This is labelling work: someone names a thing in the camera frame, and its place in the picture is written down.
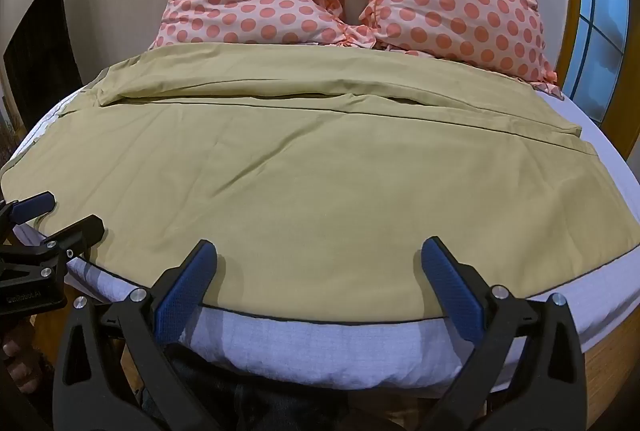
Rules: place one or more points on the olive green bed sheet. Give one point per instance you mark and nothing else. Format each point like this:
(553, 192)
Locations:
(320, 191)

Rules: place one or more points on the person's left hand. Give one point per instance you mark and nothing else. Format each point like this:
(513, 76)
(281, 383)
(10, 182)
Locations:
(19, 358)

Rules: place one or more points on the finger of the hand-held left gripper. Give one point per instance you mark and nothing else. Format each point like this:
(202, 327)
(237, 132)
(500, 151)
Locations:
(75, 232)
(31, 204)

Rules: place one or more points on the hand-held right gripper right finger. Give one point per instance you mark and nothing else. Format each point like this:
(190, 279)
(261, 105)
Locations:
(450, 293)

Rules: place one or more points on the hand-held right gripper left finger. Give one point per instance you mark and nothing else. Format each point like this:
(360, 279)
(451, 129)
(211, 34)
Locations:
(184, 291)

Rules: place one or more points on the window with yellow frame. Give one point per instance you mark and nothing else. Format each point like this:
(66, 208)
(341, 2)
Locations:
(597, 11)

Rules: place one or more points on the bed with white sheet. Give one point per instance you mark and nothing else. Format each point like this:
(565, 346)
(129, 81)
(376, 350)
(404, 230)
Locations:
(320, 348)

